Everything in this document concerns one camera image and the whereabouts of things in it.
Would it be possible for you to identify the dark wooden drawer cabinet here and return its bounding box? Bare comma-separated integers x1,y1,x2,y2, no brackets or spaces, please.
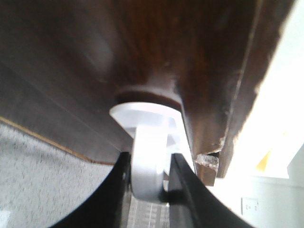
0,0,295,185

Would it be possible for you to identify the wooden drawer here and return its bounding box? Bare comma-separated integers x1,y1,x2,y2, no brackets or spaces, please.
33,0,257,154

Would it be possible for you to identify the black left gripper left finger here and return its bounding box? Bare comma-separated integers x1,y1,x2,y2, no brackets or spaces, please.
52,152,131,228

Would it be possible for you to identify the white wall socket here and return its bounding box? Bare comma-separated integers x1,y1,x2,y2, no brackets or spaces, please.
241,197,258,216

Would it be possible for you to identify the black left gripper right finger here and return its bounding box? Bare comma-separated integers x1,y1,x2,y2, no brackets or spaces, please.
168,153,252,228

